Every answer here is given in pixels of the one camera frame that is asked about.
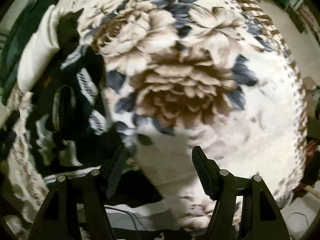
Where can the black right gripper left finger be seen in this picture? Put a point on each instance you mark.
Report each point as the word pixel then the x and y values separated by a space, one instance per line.
pixel 58 215

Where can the white garment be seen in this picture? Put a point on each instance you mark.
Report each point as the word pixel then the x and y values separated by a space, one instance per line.
pixel 40 49

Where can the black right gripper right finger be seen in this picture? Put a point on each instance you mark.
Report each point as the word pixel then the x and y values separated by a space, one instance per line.
pixel 244 207

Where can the floral bed blanket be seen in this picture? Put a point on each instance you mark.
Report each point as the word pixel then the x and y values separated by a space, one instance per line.
pixel 177 74

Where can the black striped patterned sweater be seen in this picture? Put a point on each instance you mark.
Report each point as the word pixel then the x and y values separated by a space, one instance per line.
pixel 69 130

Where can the dark green folded blanket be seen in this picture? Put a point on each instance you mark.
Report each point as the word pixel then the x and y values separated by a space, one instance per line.
pixel 26 24

